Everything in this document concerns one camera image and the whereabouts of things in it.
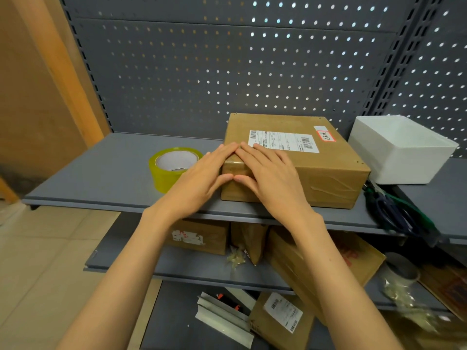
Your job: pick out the black scissors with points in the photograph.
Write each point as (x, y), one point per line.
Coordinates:
(392, 215)

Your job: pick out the crumpled clear plastic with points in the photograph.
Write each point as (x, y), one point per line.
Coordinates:
(405, 298)

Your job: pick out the white plastic bin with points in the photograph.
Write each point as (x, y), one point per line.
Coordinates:
(401, 156)

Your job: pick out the person's left hand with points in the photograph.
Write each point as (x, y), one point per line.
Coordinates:
(197, 189)

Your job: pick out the yellow tape roll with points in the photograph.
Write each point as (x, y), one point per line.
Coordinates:
(160, 178)

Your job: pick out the cardboard box torn white sticker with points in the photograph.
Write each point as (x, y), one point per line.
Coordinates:
(200, 236)

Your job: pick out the grey perforated back panel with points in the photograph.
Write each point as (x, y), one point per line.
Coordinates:
(237, 69)
(434, 69)

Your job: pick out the cardboard box barcode label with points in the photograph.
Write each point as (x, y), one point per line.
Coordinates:
(281, 320)

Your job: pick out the person's left forearm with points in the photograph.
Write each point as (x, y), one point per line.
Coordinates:
(120, 287)

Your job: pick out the cardboard box red lettering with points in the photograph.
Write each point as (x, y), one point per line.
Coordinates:
(361, 258)

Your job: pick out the cardboard box red blue print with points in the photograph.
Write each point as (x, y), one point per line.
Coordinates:
(447, 287)

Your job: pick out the brown cardboard box white labels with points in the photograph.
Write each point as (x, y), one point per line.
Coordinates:
(321, 171)

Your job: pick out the brown wooden panel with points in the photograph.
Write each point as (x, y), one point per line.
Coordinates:
(40, 87)

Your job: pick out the person's right hand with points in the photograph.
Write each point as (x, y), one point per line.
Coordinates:
(273, 185)

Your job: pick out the person's right forearm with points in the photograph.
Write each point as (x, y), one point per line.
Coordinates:
(343, 291)

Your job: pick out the grey slotted upright post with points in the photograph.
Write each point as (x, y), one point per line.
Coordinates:
(401, 54)
(87, 65)

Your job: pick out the white tape roll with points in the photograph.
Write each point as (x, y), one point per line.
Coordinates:
(401, 269)

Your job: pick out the white flat strips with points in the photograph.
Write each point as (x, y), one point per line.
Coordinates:
(222, 320)

